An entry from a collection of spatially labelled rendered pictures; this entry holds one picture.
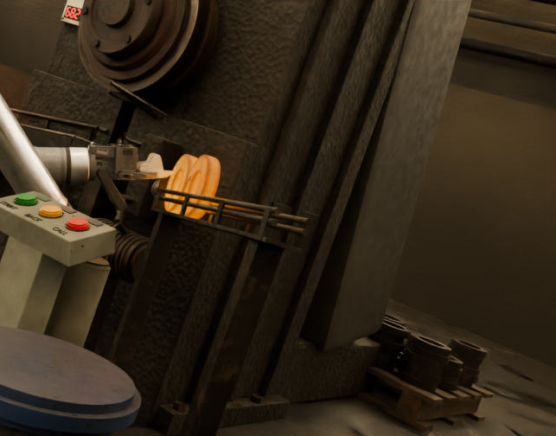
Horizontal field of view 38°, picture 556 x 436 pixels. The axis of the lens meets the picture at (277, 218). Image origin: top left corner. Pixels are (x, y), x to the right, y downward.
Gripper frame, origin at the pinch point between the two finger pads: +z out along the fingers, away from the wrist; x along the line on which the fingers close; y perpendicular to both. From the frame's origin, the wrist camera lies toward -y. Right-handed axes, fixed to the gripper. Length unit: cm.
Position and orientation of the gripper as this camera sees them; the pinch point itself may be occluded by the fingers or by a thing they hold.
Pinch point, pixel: (168, 175)
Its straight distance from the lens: 207.7
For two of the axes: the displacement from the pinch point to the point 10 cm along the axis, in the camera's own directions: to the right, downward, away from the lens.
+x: -3.6, -1.8, 9.2
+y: 0.5, -9.8, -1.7
